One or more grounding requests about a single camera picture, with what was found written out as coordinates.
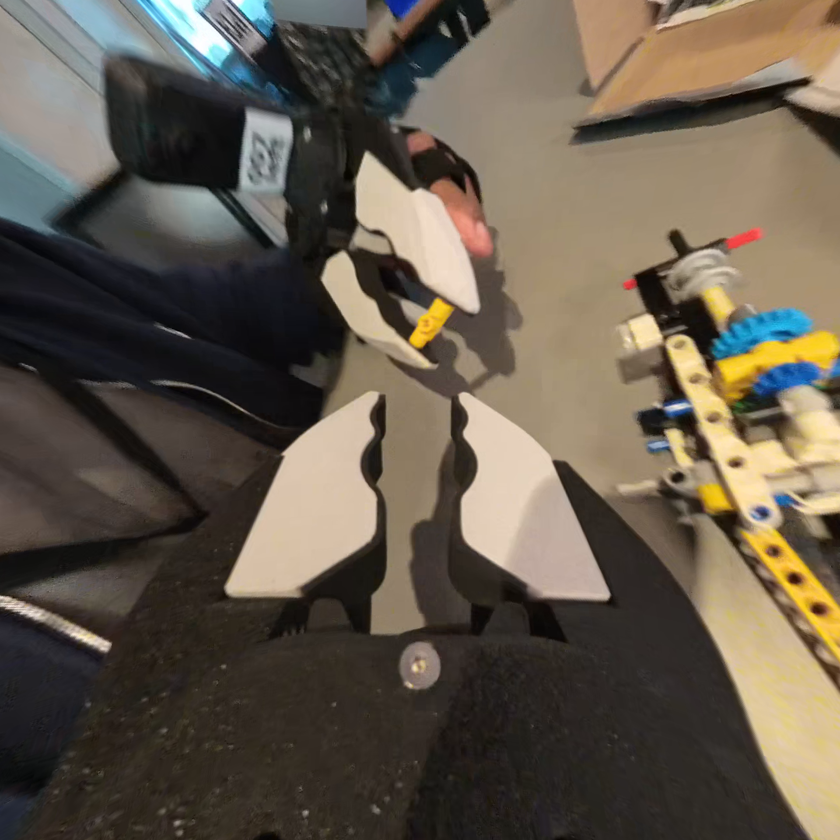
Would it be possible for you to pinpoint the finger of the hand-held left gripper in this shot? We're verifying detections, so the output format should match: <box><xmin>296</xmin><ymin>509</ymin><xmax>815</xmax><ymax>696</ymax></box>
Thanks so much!
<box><xmin>354</xmin><ymin>153</ymin><xmax>482</xmax><ymax>315</ymax></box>
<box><xmin>320</xmin><ymin>251</ymin><xmax>437</xmax><ymax>370</ymax></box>

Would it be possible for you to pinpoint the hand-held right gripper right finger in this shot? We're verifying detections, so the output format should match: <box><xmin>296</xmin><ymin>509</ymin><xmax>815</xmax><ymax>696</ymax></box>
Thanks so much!
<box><xmin>451</xmin><ymin>392</ymin><xmax>611</xmax><ymax>603</ymax></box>

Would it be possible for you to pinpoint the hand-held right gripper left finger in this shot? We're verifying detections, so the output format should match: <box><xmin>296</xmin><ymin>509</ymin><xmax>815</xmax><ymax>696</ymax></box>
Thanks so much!
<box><xmin>225</xmin><ymin>392</ymin><xmax>387</xmax><ymax>599</ymax></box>

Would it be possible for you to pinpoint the yellow lego connector piece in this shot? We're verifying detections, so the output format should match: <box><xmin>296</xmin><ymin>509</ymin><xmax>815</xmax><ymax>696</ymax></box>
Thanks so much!
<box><xmin>408</xmin><ymin>298</ymin><xmax>455</xmax><ymax>350</ymax></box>

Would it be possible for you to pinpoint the lego model assembly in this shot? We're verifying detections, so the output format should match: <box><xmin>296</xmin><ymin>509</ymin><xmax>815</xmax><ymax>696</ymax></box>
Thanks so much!
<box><xmin>617</xmin><ymin>226</ymin><xmax>840</xmax><ymax>664</ymax></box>

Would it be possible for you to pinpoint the cardboard box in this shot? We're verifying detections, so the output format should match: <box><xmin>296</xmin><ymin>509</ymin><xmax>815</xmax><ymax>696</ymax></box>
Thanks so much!
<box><xmin>572</xmin><ymin>0</ymin><xmax>840</xmax><ymax>129</ymax></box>

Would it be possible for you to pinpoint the person's left forearm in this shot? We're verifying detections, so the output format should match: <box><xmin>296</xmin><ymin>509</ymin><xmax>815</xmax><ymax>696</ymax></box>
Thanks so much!
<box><xmin>0</xmin><ymin>217</ymin><xmax>342</xmax><ymax>401</ymax></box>

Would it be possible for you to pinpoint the person's left hand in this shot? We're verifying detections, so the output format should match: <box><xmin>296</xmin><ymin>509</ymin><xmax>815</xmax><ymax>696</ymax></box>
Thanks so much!
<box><xmin>406</xmin><ymin>131</ymin><xmax>495</xmax><ymax>259</ymax></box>

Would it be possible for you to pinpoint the person's torso in jacket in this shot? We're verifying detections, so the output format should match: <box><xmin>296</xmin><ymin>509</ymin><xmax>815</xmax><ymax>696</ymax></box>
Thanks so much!
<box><xmin>0</xmin><ymin>354</ymin><xmax>322</xmax><ymax>815</ymax></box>

